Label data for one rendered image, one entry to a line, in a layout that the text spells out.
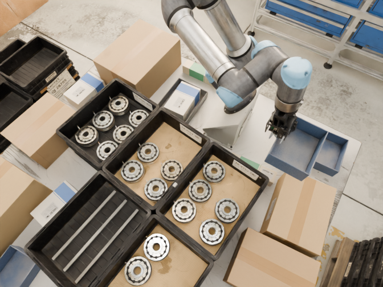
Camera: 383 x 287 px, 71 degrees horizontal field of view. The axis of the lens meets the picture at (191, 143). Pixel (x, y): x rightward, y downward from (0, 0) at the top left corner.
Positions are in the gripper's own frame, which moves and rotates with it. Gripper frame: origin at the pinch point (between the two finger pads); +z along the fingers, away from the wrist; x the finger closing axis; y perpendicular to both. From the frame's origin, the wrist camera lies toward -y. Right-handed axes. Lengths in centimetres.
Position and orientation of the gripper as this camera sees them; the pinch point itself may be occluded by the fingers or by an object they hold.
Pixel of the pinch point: (279, 134)
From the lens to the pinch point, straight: 103.8
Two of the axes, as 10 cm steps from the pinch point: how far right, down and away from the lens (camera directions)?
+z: 1.2, 5.1, 8.5
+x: 8.2, 4.3, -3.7
